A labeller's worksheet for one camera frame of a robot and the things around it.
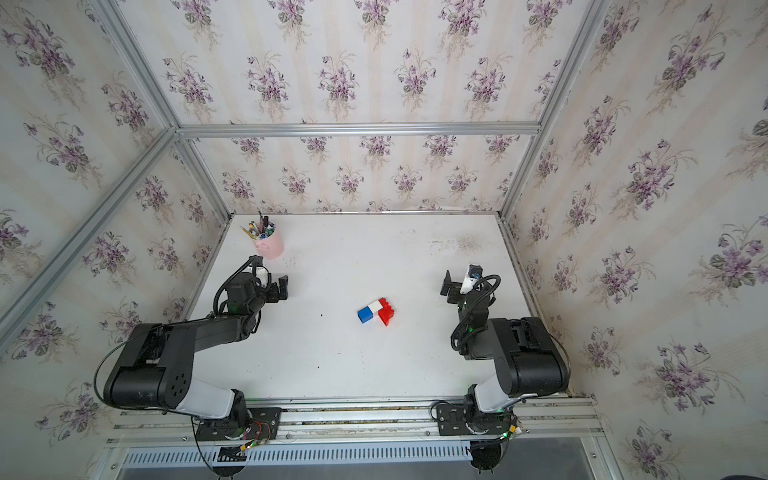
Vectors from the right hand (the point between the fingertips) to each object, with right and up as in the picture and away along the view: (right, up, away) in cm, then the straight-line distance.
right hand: (470, 274), depth 90 cm
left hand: (-62, -2, +3) cm, 62 cm away
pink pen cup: (-66, +8, +11) cm, 67 cm away
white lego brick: (-29, -10, +1) cm, 31 cm away
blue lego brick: (-32, -12, +1) cm, 35 cm away
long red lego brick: (-26, -12, +1) cm, 29 cm away
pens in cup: (-70, +15, +14) cm, 73 cm away
